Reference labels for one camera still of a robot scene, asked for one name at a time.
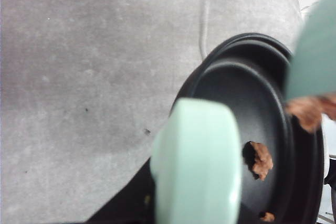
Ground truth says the black frying pan green handle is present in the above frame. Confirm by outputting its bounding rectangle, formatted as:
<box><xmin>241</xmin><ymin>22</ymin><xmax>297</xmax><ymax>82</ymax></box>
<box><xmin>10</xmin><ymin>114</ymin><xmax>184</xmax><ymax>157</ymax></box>
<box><xmin>88</xmin><ymin>33</ymin><xmax>324</xmax><ymax>223</ymax></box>

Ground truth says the brown beef cube falling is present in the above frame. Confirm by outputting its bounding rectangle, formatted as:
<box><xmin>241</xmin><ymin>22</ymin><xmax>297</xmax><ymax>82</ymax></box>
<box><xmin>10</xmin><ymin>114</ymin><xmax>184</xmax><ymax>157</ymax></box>
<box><xmin>285</xmin><ymin>93</ymin><xmax>335</xmax><ymax>134</ymax></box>

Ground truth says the teal ceramic bowl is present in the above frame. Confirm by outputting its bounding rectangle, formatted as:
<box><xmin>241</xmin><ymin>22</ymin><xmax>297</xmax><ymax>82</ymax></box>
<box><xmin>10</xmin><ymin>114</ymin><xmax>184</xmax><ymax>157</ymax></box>
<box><xmin>285</xmin><ymin>0</ymin><xmax>335</xmax><ymax>100</ymax></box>

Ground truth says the brown beef cube small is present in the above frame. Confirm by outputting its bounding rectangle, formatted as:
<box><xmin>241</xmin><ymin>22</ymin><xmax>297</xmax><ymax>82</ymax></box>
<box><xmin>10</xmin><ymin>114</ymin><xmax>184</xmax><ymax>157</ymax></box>
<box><xmin>259</xmin><ymin>212</ymin><xmax>275</xmax><ymax>222</ymax></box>

